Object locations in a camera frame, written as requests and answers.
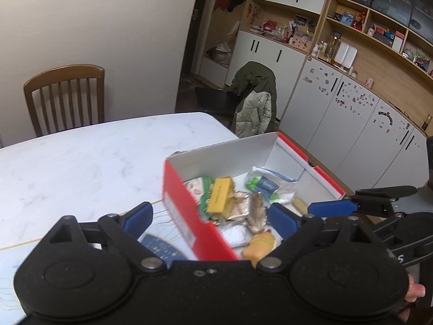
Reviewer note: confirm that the green white snack bag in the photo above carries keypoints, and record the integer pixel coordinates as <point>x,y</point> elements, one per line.
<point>201,189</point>

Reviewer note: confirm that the white wall cabinets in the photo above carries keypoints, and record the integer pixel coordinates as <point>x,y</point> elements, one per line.
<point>354,78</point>

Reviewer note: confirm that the person's right hand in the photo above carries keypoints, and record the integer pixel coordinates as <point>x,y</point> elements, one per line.
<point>414,292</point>

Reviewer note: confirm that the white green tissue pack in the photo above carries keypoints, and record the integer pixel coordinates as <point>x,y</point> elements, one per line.
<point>272,186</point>

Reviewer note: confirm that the silver foil snack packet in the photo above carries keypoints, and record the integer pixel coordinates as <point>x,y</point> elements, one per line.
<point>241,202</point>

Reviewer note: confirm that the yellow cardboard box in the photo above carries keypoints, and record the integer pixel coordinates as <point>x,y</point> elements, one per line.
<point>222,194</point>

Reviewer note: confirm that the green jacket on chair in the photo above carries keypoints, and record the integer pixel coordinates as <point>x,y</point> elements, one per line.
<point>256,113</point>

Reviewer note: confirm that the yellow squeeze toy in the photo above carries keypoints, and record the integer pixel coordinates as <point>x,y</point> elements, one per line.
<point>259,247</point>

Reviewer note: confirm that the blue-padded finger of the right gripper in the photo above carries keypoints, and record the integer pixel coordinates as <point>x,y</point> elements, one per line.
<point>335,208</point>

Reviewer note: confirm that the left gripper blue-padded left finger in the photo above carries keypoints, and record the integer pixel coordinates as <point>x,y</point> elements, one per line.
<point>129,226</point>

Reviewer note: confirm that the brown wooden chair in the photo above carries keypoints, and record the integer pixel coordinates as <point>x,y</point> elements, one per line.
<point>66,97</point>

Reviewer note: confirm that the red cardboard shoe box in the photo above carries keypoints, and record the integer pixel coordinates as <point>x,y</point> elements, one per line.
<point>235,159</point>

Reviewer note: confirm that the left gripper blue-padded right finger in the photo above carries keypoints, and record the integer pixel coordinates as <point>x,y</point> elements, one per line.
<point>285,222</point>

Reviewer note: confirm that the white granule plastic bag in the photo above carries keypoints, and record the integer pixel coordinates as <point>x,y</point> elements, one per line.
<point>235,235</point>

